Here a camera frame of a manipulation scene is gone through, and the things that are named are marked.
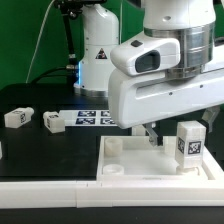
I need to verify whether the white cable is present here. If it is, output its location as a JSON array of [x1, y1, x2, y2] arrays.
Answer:
[[25, 0, 56, 84]]

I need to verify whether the white part left edge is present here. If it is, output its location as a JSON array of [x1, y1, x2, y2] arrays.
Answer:
[[0, 141, 3, 160]]

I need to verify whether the white marker plate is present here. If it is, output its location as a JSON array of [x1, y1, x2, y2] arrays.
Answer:
[[59, 110, 115, 127]]

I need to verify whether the white square table top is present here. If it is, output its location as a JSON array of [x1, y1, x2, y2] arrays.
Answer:
[[97, 136, 211, 181]]

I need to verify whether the white L-shaped fence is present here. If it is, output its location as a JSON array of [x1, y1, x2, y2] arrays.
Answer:
[[0, 151, 224, 208]]

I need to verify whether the black cable bundle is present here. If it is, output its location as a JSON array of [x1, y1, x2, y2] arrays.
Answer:
[[29, 13, 79, 84]]

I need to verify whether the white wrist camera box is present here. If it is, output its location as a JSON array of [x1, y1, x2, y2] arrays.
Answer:
[[111, 33, 181, 76]]

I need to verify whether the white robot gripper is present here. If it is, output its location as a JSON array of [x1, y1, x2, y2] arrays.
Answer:
[[108, 60, 224, 147]]

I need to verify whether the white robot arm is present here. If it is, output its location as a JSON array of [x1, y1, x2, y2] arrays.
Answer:
[[75, 0, 224, 145]]

